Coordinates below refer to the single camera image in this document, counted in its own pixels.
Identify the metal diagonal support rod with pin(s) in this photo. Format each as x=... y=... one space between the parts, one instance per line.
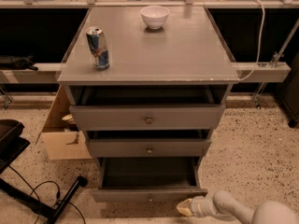
x=273 y=62

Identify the grey top drawer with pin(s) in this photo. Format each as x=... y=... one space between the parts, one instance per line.
x=146 y=117

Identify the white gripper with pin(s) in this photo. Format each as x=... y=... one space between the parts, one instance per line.
x=197 y=205

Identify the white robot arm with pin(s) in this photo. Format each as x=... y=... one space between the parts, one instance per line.
x=223 y=206

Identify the blue silver energy drink can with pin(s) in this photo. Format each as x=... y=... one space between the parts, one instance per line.
x=98 y=47

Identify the white ceramic bowl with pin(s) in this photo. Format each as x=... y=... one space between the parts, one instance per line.
x=154 y=16

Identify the black bag on ledge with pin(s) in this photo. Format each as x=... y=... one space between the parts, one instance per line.
x=17 y=63

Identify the grey bottom drawer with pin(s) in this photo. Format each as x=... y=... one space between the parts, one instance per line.
x=155 y=179

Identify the grey wooden drawer cabinet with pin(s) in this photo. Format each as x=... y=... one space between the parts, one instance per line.
x=182 y=63

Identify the grey middle drawer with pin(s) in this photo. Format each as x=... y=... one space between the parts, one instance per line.
x=112 y=148

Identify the grey drawer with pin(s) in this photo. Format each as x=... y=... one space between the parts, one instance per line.
x=146 y=117
x=112 y=148
x=155 y=179

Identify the open cardboard box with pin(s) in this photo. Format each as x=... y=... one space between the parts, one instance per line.
x=61 y=140

